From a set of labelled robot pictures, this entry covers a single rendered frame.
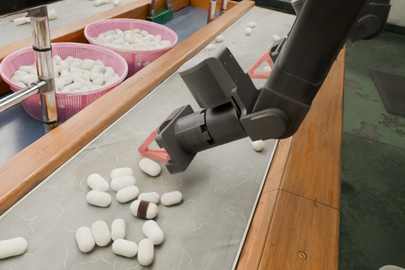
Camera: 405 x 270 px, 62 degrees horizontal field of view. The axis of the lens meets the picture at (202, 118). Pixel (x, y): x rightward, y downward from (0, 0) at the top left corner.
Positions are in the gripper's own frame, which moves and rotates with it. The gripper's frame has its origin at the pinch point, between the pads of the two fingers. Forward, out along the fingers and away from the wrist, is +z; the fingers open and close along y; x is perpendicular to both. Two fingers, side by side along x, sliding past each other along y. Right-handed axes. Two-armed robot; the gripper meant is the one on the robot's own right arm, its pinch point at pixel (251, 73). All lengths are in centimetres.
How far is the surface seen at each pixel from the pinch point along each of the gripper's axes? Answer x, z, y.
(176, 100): -3.6, 14.9, 8.7
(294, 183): 12.9, -8.2, 25.9
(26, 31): -38, 55, -3
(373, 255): 101, 8, -42
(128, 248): 2.1, 5.0, 47.1
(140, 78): -11.6, 20.3, 8.2
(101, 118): -10.2, 18.3, 26.5
